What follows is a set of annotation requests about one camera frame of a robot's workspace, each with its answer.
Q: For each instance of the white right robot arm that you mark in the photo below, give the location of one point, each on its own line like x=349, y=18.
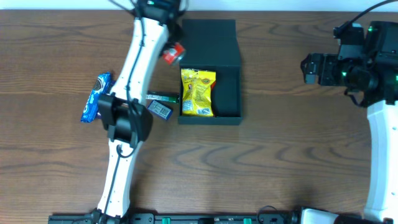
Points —
x=366, y=65

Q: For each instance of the black mounting rail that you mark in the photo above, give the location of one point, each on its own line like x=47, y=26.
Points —
x=148, y=218

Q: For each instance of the small blue snack packet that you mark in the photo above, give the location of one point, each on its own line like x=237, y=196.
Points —
x=160, y=110

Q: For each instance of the green candy bar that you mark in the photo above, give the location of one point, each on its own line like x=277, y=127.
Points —
x=163, y=96

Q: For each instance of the red soda can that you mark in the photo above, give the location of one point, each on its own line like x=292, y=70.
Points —
x=174, y=54

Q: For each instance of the purple chocolate bar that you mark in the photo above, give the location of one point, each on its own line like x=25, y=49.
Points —
x=98, y=116

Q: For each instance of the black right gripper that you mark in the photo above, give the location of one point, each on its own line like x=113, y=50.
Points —
x=321, y=69

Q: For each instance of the red chip bag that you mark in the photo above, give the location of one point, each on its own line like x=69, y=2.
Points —
x=213, y=84

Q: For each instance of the yellow snack bag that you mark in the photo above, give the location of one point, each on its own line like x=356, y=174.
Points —
x=196, y=97

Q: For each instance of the blue Oreo cookie pack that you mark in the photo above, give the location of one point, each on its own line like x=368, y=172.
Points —
x=101, y=86

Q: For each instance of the black gift box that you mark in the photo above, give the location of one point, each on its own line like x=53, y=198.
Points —
x=212, y=45

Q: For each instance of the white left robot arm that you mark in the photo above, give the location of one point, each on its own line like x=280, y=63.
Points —
x=123, y=110

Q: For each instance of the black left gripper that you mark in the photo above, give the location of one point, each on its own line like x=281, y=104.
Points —
x=171, y=43

